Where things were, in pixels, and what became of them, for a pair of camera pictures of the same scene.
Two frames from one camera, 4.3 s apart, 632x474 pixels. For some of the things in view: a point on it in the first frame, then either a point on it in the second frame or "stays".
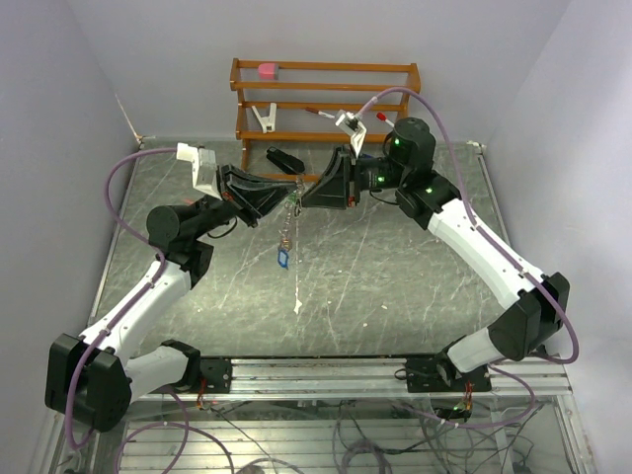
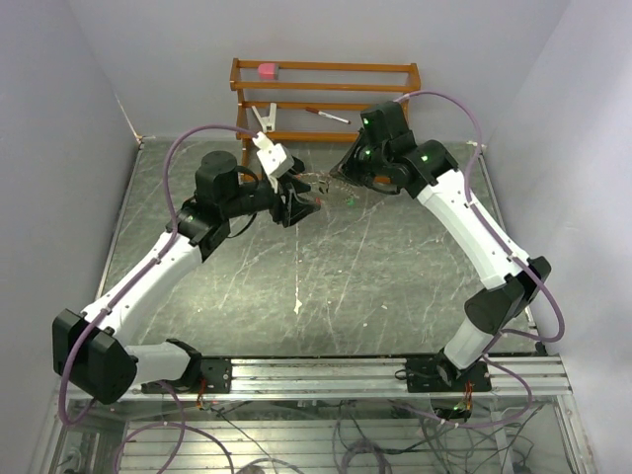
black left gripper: x=248 y=198 -> x=292 y=211
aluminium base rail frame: x=368 y=379 stays
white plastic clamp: x=267 y=122 stays
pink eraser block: x=268 y=71 stays
